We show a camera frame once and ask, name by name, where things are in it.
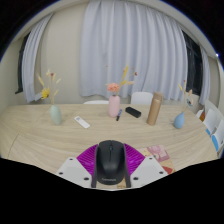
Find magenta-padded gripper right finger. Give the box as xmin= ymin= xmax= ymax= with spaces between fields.
xmin=123 ymin=143 xmax=169 ymax=189

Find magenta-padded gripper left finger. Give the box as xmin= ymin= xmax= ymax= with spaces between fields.
xmin=55 ymin=143 xmax=100 ymax=189

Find black computer mouse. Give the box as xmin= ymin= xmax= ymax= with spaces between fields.
xmin=91 ymin=139 xmax=132 ymax=189

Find white remote control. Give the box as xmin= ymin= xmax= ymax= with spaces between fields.
xmin=73 ymin=115 xmax=91 ymax=130

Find pale green vase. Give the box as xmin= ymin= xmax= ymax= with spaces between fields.
xmin=49 ymin=104 xmax=63 ymax=126

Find blue vase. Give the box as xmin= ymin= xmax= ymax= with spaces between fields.
xmin=173 ymin=111 xmax=186 ymax=130

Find small black case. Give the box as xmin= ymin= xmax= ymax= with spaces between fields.
xmin=124 ymin=106 xmax=142 ymax=119

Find dark pen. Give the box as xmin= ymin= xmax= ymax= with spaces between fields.
xmin=115 ymin=108 xmax=123 ymax=122

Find tan insulated bottle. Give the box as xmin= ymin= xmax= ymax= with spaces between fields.
xmin=146 ymin=91 xmax=164 ymax=127

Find pink vase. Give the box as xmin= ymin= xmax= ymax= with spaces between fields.
xmin=108 ymin=94 xmax=121 ymax=118

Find beige dried flower sprigs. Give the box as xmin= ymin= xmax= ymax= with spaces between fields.
xmin=177 ymin=79 xmax=194 ymax=114

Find white chair with blue trim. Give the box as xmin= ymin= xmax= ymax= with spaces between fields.
xmin=203 ymin=99 xmax=224 ymax=135
xmin=210 ymin=119 xmax=224 ymax=158

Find yellow dried flower bunch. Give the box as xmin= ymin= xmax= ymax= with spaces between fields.
xmin=35 ymin=68 xmax=63 ymax=106

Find narrow white curtain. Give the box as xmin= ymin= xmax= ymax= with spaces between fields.
xmin=21 ymin=13 xmax=54 ymax=104
xmin=199 ymin=46 xmax=212 ymax=106

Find dark window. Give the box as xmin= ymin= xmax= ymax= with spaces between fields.
xmin=181 ymin=30 xmax=204 ymax=97
xmin=14 ymin=31 xmax=31 ymax=95

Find wide white curtain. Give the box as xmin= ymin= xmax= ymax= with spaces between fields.
xmin=79 ymin=0 xmax=188 ymax=102

